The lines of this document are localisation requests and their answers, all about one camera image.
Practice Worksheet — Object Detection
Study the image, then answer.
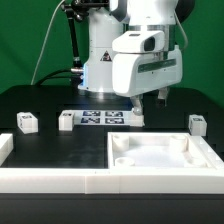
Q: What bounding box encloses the white square tabletop part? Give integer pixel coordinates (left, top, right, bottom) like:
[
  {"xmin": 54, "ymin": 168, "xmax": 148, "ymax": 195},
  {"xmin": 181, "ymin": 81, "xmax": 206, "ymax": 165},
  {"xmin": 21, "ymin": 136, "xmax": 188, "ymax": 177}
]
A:
[{"xmin": 107, "ymin": 132, "xmax": 217, "ymax": 169}]

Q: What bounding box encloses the white U-shaped obstacle fence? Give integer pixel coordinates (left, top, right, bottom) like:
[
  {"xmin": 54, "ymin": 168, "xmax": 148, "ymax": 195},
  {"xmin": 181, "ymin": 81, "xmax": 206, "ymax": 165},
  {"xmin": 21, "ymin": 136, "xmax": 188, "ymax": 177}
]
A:
[{"xmin": 0, "ymin": 134, "xmax": 224, "ymax": 194}]

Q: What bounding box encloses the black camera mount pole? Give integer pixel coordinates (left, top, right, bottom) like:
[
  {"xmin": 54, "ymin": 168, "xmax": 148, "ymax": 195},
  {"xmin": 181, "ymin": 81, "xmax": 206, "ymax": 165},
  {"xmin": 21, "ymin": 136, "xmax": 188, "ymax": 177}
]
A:
[{"xmin": 62, "ymin": 0, "xmax": 88, "ymax": 75}]

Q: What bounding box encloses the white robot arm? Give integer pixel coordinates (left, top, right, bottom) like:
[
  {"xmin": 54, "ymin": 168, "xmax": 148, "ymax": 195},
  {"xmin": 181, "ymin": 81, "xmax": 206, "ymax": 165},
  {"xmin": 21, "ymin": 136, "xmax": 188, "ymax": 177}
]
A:
[{"xmin": 78, "ymin": 0, "xmax": 195, "ymax": 116}]

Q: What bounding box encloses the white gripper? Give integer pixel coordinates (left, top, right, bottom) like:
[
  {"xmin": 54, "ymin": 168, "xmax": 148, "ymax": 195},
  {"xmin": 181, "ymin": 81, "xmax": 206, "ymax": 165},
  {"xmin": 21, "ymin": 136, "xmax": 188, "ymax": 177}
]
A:
[{"xmin": 112, "ymin": 30, "xmax": 182, "ymax": 116}]

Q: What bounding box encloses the fiducial marker sheet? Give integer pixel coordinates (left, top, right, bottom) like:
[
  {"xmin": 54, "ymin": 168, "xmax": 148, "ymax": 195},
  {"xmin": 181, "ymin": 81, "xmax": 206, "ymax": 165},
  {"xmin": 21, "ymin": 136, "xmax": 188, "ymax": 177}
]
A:
[{"xmin": 75, "ymin": 110, "xmax": 130, "ymax": 126}]

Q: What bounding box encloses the black cable bundle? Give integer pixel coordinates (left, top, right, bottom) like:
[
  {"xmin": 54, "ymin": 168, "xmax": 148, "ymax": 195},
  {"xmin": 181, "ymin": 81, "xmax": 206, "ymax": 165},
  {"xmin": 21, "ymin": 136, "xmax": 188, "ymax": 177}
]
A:
[{"xmin": 34, "ymin": 68, "xmax": 84, "ymax": 88}]

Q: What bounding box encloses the grey cable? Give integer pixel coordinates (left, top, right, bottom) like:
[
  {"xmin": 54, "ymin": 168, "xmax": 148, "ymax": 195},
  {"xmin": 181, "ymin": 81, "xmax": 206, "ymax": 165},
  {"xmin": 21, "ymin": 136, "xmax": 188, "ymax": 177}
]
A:
[{"xmin": 30, "ymin": 0, "xmax": 67, "ymax": 86}]

